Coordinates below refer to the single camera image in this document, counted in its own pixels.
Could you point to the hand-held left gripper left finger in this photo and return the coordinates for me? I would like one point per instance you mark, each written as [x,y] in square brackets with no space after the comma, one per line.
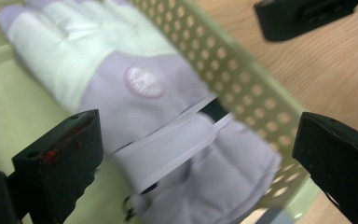
[59,161]

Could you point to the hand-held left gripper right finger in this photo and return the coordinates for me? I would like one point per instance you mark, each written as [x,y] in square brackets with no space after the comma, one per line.
[341,158]

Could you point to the light green perforated plastic basket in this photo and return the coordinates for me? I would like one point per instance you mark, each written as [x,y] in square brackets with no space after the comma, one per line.
[230,77]

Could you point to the lilac glove with white fingers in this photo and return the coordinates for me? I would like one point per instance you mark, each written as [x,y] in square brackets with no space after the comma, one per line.
[130,102]

